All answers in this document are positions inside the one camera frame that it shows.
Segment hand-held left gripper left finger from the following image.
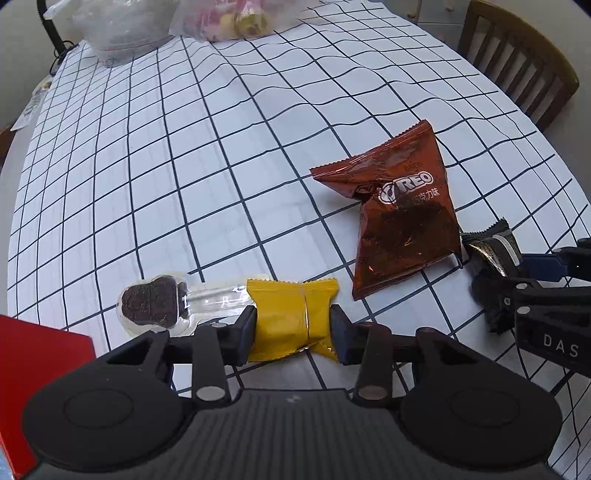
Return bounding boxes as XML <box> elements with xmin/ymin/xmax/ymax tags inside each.
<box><xmin>106</xmin><ymin>305</ymin><xmax>258</xmax><ymax>408</ymax></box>

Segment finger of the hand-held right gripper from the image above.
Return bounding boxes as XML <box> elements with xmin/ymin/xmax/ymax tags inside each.
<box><xmin>521</xmin><ymin>237</ymin><xmax>591</xmax><ymax>283</ymax></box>
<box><xmin>471</xmin><ymin>272</ymin><xmax>591</xmax><ymax>324</ymax></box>

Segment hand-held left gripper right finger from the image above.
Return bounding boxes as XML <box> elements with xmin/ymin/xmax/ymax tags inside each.
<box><xmin>329</xmin><ymin>305</ymin><xmax>527</xmax><ymax>409</ymax></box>

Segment yellow snack packet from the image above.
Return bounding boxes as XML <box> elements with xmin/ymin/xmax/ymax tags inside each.
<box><xmin>245</xmin><ymin>277</ymin><xmax>341</xmax><ymax>365</ymax></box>

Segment black and gold snack packet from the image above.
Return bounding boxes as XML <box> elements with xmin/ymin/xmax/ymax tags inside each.
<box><xmin>462</xmin><ymin>218</ymin><xmax>525</xmax><ymax>335</ymax></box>

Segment chocolate cookie clear stick packet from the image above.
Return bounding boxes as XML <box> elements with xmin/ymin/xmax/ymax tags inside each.
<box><xmin>119</xmin><ymin>271</ymin><xmax>271</xmax><ymax>336</ymax></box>

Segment brown foil snack bag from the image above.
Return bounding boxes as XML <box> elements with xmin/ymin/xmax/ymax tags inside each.
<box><xmin>310</xmin><ymin>119</ymin><xmax>463</xmax><ymax>302</ymax></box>

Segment white checkered tablecloth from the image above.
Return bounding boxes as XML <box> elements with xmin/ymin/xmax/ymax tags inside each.
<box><xmin>7</xmin><ymin>0</ymin><xmax>591</xmax><ymax>480</ymax></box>

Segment wooden chair with black seat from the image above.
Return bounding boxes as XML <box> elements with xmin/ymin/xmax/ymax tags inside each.
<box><xmin>457</xmin><ymin>0</ymin><xmax>580</xmax><ymax>133</ymax></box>

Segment red box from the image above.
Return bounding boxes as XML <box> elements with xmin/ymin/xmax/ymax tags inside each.
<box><xmin>0</xmin><ymin>315</ymin><xmax>97</xmax><ymax>480</ymax></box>

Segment clear plastic bag with pastries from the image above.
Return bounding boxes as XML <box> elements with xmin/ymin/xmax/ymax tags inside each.
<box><xmin>168</xmin><ymin>0</ymin><xmax>320</xmax><ymax>43</ymax></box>

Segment small clear packet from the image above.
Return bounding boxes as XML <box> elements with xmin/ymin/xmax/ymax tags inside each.
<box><xmin>11</xmin><ymin>76</ymin><xmax>54</xmax><ymax>132</ymax></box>

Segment grey cabinet with wooden frame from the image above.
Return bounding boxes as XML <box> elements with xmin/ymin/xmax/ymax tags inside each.
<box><xmin>388</xmin><ymin>0</ymin><xmax>467</xmax><ymax>28</ymax></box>

